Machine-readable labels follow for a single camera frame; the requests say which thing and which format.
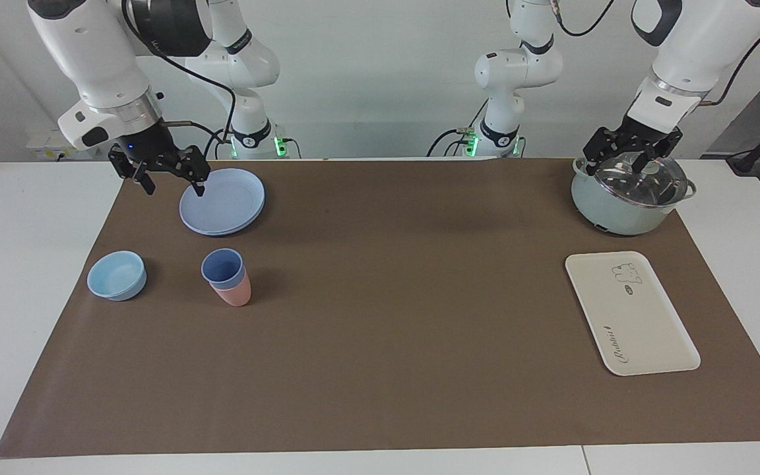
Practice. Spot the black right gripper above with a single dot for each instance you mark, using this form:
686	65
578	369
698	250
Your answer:
156	152

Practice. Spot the pale green cooking pot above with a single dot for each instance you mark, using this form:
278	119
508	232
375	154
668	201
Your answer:
607	211

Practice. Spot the glass pot lid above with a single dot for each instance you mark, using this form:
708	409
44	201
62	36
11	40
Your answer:
644	185

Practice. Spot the white power strip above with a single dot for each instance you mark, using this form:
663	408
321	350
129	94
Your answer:
43	140

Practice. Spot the pink plastic cup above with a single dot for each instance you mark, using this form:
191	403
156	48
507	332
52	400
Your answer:
236	295

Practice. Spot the cream rectangular tray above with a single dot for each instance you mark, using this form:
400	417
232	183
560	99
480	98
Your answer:
631	316

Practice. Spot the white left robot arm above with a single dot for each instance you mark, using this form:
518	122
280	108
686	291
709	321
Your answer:
703	46

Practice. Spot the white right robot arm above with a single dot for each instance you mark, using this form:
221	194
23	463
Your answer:
90	59

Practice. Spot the light blue bowl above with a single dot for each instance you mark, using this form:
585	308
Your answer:
116	276

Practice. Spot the brown table mat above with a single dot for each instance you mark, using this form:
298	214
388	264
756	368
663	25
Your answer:
386	316

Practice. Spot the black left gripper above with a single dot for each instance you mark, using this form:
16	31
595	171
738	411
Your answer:
637	137

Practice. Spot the lavender blue plate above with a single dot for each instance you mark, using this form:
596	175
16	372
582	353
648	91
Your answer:
225	201
251	223

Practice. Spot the blue plastic cup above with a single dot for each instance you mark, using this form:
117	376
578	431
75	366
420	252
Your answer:
223	266

